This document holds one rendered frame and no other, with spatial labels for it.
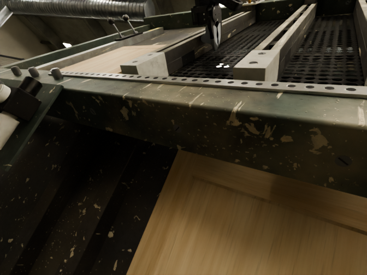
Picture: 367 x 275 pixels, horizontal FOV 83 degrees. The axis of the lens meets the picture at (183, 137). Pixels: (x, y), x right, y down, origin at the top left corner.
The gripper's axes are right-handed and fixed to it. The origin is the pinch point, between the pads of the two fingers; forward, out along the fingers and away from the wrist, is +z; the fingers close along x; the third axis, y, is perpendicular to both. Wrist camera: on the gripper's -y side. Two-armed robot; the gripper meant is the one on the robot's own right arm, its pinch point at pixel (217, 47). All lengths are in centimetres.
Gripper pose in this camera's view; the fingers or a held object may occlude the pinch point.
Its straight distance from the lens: 85.9
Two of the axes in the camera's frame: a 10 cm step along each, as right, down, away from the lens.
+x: -5.2, 5.4, -6.6
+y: -8.4, -1.8, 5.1
